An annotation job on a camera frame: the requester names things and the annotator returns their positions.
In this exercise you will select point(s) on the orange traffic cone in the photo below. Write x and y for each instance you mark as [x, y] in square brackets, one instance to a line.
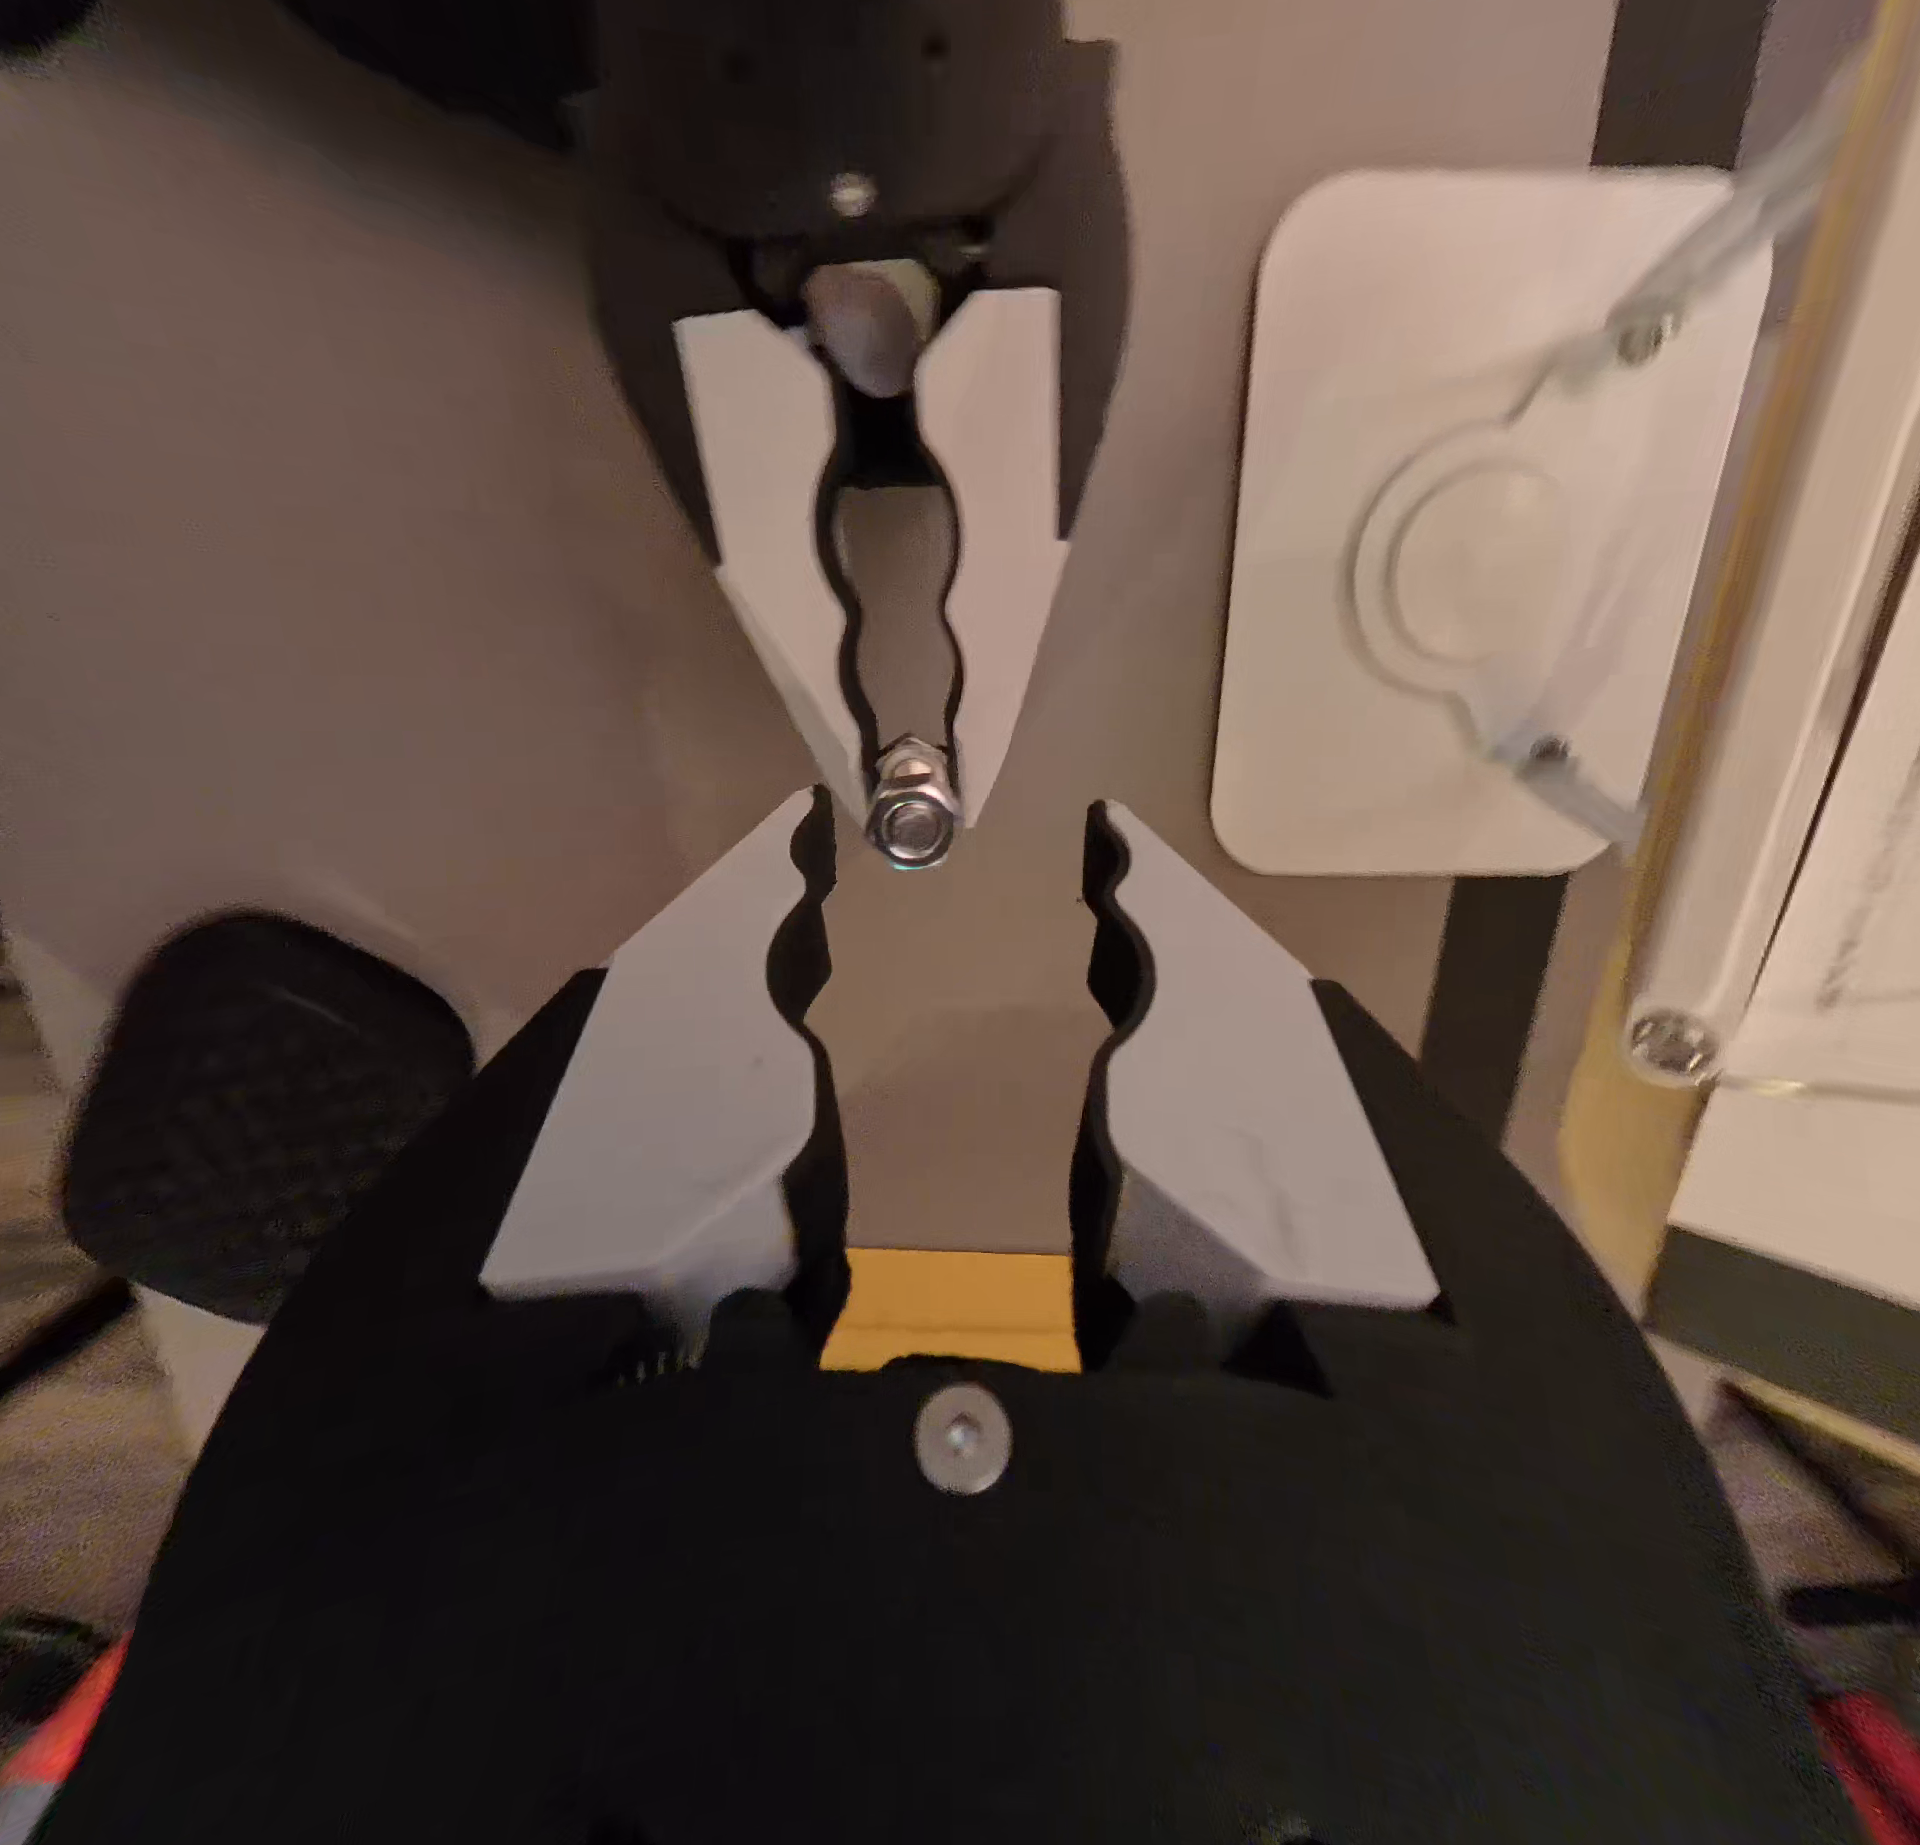
[51, 1757]

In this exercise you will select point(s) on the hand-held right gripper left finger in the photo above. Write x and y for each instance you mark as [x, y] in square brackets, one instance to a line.
[643, 1125]

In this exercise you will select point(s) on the red fabric box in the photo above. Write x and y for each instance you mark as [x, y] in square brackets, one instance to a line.
[1872, 1772]

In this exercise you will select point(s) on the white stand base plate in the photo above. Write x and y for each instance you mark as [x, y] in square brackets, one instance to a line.
[1323, 455]

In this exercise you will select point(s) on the wooden stand board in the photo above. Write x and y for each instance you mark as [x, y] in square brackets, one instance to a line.
[1627, 1156]

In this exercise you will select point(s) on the steel hex bolt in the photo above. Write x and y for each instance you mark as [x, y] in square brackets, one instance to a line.
[912, 829]

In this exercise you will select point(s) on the yellow plastic bin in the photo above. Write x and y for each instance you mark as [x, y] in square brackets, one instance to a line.
[943, 1307]

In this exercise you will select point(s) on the steel hex nut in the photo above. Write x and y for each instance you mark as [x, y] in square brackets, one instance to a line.
[906, 753]

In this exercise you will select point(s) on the person's left hand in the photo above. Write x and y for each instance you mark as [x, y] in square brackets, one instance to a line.
[451, 15]

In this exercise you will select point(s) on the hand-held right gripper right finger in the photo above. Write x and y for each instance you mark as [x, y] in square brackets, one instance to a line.
[1275, 1125]

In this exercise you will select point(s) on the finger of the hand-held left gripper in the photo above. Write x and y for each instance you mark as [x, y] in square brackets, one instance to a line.
[1012, 455]
[749, 455]

